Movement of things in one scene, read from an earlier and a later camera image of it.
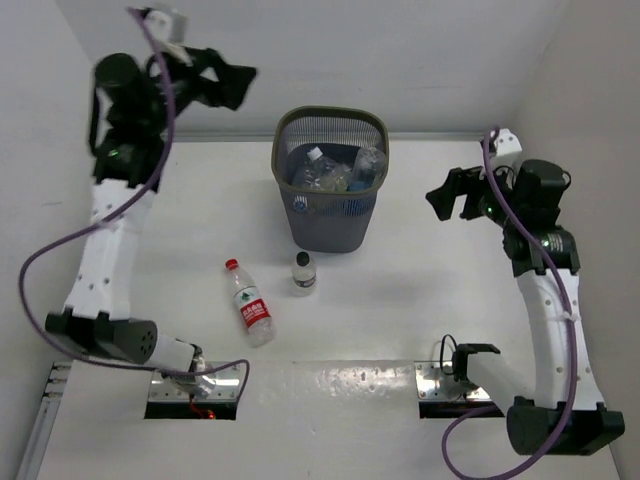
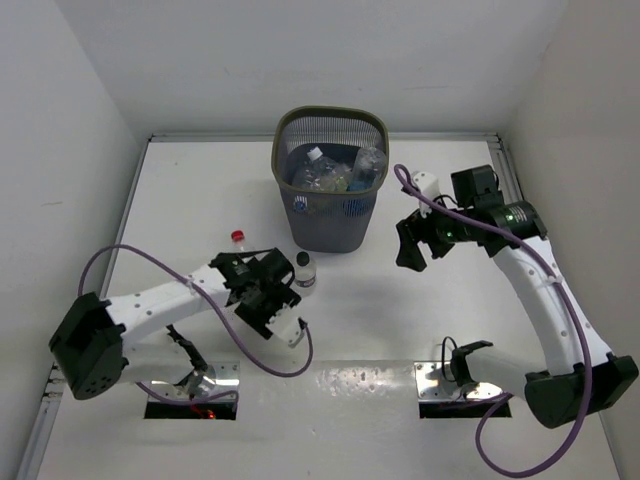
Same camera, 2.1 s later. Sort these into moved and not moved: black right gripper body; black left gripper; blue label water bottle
Moved: black left gripper; black right gripper body
Not moved: blue label water bottle
